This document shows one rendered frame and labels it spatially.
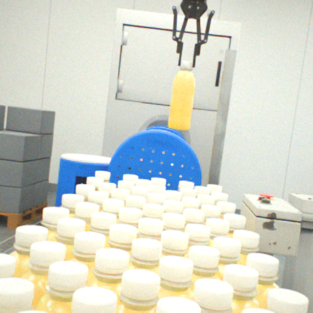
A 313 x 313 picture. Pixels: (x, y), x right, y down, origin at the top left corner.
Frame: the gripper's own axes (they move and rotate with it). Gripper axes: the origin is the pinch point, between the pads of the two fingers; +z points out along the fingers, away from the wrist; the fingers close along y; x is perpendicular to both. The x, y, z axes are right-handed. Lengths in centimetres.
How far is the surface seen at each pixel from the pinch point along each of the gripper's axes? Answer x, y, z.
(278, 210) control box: 47, -23, 37
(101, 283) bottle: 101, 9, 39
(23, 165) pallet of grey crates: -318, 141, 85
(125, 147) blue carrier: 11.9, 15.4, 30.1
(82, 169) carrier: -63, 40, 48
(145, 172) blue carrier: 11.9, 8.5, 37.0
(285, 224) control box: 48, -25, 40
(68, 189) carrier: -64, 46, 58
